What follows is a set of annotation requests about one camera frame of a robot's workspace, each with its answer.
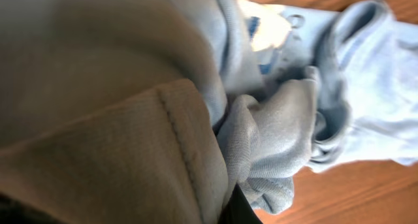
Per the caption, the light blue printed t-shirt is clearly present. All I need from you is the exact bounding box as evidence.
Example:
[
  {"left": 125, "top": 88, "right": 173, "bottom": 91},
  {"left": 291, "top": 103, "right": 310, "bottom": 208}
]
[{"left": 1, "top": 0, "right": 417, "bottom": 223}]

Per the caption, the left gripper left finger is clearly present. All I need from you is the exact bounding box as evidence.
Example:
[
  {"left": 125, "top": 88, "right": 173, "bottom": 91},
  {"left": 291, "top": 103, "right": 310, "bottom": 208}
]
[{"left": 1, "top": 195, "right": 62, "bottom": 224}]

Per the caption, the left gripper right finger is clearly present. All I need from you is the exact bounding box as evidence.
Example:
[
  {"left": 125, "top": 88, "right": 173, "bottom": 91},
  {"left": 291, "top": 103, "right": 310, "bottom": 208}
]
[{"left": 218, "top": 184, "right": 262, "bottom": 224}]

